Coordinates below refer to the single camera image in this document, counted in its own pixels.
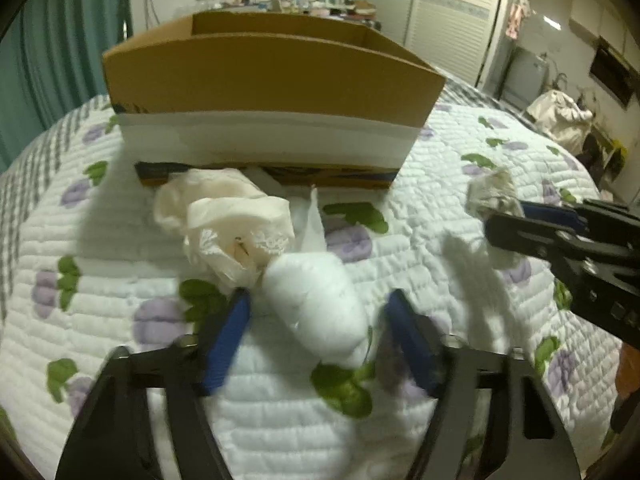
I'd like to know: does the cream lace cloth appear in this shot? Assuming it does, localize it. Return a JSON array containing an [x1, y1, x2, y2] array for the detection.
[[153, 168, 295, 288]]

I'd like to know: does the white sock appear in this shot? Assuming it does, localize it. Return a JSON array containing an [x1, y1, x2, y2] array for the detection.
[[262, 188, 370, 368]]

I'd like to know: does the white clothes pile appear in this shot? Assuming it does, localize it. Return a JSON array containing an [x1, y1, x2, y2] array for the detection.
[[526, 90, 594, 155]]

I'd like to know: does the white floral quilt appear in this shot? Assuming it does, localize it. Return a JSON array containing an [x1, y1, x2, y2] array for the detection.
[[1, 96, 620, 479]]

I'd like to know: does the white louvered wardrobe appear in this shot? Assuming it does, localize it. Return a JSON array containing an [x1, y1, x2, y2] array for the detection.
[[369, 0, 506, 86]]

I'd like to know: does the brown cardboard box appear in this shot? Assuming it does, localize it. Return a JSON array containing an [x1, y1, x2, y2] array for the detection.
[[102, 11, 446, 190]]

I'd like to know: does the grey checked bedsheet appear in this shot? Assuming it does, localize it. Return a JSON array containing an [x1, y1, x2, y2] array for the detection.
[[1, 94, 113, 321]]

